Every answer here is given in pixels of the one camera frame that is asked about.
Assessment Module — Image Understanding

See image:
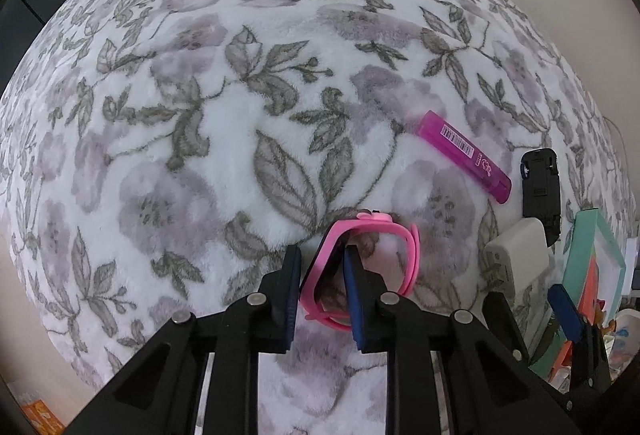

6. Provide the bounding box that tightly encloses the teal framed picture board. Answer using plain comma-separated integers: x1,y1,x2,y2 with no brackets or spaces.
530,210,628,383

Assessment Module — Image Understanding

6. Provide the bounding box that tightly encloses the black toy car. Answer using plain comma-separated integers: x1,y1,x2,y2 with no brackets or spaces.
520,148,563,248

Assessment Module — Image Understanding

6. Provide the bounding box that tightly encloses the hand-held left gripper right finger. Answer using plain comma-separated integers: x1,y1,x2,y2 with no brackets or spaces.
343,246,583,435

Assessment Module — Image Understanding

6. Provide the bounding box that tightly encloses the white charger block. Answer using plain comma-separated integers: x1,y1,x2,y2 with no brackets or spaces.
482,219,556,303

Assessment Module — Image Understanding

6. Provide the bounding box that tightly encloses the orange packet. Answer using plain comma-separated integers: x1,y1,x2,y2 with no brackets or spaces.
20,397,66,433

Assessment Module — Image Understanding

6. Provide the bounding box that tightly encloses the magenta glue stick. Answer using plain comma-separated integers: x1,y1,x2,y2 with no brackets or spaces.
416,110,512,204

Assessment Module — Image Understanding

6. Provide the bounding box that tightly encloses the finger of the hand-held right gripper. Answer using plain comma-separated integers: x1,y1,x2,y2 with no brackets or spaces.
546,284,613,396
484,291,532,363

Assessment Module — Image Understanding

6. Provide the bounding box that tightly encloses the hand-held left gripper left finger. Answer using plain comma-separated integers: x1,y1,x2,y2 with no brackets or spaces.
65,245,303,435

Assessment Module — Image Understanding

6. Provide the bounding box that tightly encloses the floral fleece blanket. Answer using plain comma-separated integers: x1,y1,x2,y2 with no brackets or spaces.
0,0,638,396

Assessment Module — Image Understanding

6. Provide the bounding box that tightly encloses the pink wristwatch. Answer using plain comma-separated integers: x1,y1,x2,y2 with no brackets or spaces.
299,211,421,332

